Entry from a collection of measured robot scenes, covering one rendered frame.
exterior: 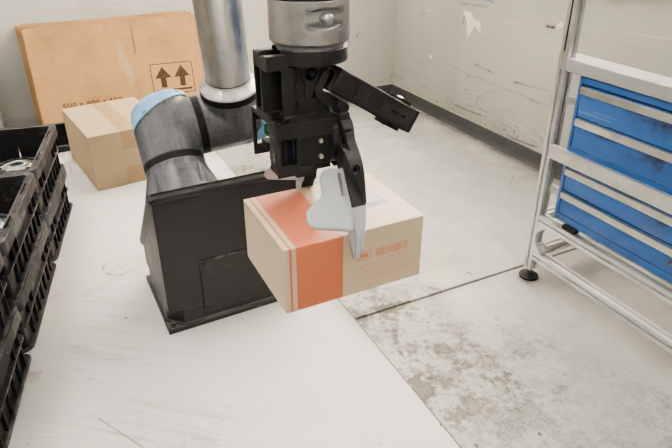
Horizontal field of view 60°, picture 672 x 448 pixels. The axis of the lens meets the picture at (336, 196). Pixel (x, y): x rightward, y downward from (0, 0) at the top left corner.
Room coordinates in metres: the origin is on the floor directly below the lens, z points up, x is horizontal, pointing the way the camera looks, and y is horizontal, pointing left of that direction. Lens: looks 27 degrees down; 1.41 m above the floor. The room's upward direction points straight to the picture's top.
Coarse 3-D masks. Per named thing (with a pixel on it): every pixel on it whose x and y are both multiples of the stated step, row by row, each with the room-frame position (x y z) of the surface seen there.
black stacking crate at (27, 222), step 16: (0, 192) 1.04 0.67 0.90; (16, 192) 1.05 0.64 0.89; (0, 208) 1.04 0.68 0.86; (32, 208) 1.02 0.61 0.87; (32, 224) 1.00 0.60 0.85; (16, 240) 0.87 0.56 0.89; (32, 240) 0.97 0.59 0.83; (16, 256) 0.84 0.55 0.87; (32, 256) 0.92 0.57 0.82; (16, 272) 0.83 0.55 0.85; (16, 288) 0.81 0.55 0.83
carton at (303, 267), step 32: (288, 192) 0.59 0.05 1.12; (320, 192) 0.59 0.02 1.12; (384, 192) 0.59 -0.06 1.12; (256, 224) 0.54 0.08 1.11; (288, 224) 0.52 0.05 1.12; (384, 224) 0.52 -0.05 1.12; (416, 224) 0.54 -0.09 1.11; (256, 256) 0.54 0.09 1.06; (288, 256) 0.47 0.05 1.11; (320, 256) 0.48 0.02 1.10; (352, 256) 0.50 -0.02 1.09; (384, 256) 0.52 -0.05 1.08; (416, 256) 0.54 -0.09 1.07; (288, 288) 0.47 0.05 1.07; (320, 288) 0.49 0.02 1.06; (352, 288) 0.50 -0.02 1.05
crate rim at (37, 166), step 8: (0, 128) 1.32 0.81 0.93; (8, 128) 1.32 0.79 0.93; (16, 128) 1.32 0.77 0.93; (24, 128) 1.33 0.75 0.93; (32, 128) 1.33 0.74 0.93; (40, 128) 1.34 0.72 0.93; (48, 128) 1.32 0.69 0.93; (48, 136) 1.27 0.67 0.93; (56, 136) 1.33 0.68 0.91; (48, 144) 1.23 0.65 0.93; (40, 152) 1.17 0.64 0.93; (48, 152) 1.21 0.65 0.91; (40, 160) 1.13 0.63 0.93; (32, 168) 1.08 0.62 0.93; (40, 168) 1.11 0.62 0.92
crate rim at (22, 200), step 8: (0, 176) 1.05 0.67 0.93; (8, 176) 1.05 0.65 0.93; (16, 176) 1.05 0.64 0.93; (24, 176) 1.05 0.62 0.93; (32, 176) 1.05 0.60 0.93; (24, 184) 1.01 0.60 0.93; (32, 184) 1.03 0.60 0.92; (24, 192) 0.97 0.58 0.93; (32, 192) 1.01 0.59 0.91; (16, 200) 0.94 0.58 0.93; (24, 200) 0.95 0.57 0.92; (16, 208) 0.91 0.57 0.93; (24, 208) 0.94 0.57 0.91; (8, 216) 0.88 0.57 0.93; (16, 216) 0.88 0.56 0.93; (8, 224) 0.85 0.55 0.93; (16, 224) 0.87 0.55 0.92; (0, 232) 0.82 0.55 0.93; (8, 232) 0.83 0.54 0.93; (16, 232) 0.86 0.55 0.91; (0, 240) 0.80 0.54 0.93; (8, 240) 0.81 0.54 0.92; (0, 248) 0.79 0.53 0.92; (8, 248) 0.80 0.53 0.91
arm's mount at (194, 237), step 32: (160, 192) 0.86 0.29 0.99; (192, 192) 0.88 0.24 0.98; (224, 192) 0.91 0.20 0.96; (256, 192) 0.94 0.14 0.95; (160, 224) 0.85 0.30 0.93; (192, 224) 0.88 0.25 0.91; (224, 224) 0.91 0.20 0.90; (160, 256) 0.85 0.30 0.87; (192, 256) 0.88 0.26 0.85; (224, 256) 0.90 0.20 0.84; (160, 288) 0.90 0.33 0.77; (192, 288) 0.87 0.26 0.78; (224, 288) 0.90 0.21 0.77; (256, 288) 0.93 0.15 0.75; (192, 320) 0.87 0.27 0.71
